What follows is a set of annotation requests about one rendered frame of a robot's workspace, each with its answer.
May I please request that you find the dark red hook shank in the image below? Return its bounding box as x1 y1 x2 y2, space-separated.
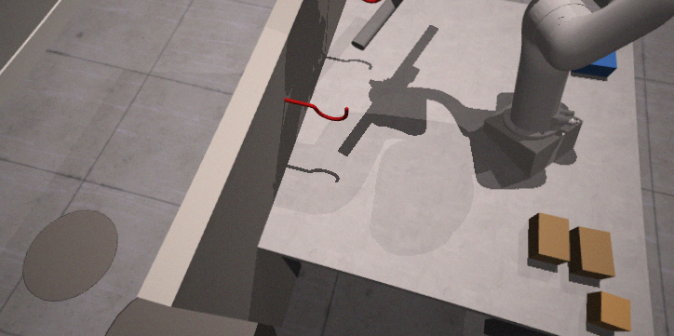
284 98 311 107

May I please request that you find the grey panel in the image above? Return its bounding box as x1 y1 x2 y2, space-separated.
137 0 346 328

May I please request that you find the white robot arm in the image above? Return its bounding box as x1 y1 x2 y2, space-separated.
503 0 674 139

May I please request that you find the grey metal rod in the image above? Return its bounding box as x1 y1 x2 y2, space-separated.
351 0 403 50

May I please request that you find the blue block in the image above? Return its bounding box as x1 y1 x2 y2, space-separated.
571 52 617 77

